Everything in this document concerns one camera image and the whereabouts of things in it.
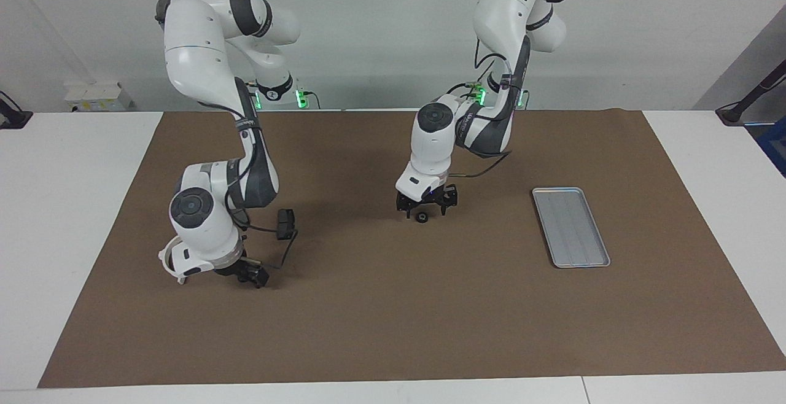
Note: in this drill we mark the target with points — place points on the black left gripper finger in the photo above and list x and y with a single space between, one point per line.
449 200
404 209

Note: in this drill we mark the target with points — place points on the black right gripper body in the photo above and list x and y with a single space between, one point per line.
236 269

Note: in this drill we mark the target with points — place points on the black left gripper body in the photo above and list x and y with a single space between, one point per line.
430 201

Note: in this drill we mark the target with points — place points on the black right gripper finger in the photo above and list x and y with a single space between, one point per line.
244 280
259 277

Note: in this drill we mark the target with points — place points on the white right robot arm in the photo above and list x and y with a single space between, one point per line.
196 48

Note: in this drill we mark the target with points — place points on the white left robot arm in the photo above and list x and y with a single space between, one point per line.
433 140

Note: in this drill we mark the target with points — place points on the silver metal tray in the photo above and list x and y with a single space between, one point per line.
571 229

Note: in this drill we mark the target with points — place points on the rectangular dark grey brake pad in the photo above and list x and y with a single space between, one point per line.
286 223

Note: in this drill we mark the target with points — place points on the brown table mat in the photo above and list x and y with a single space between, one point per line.
393 318

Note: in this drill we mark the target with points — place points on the white power strip box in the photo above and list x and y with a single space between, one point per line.
95 94

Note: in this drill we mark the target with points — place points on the blue crate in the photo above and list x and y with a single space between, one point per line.
775 146

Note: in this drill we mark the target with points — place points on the white curved plastic bracket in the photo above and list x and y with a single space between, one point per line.
163 258

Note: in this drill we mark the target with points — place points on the black clamp mount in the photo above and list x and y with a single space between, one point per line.
13 118

